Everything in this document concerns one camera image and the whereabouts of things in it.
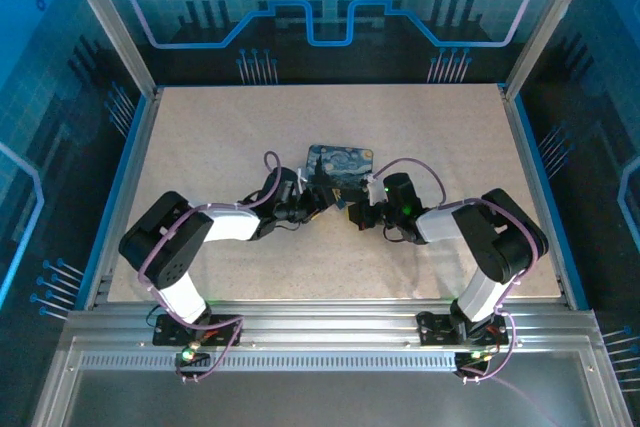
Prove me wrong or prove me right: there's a starry night print tin box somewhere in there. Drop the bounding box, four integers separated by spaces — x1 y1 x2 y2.
305 143 377 201

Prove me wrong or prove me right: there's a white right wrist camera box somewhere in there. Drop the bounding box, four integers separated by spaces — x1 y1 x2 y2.
365 174 387 206

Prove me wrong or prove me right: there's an aluminium cross rail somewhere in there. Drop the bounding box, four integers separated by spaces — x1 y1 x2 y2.
63 298 604 354

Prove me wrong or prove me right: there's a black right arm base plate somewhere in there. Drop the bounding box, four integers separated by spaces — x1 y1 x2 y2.
416 309 512 348

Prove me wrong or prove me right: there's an aluminium side rail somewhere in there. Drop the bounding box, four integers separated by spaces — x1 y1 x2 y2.
498 84 589 311
83 86 165 311

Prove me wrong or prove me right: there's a slotted aluminium cable duct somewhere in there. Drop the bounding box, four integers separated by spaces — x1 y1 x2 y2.
78 352 464 372

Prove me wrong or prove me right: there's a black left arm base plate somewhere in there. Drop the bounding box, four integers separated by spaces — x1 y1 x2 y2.
151 313 244 348

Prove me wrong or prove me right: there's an aluminium frame post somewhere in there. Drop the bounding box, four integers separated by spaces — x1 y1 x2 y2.
55 0 162 98
503 0 604 98

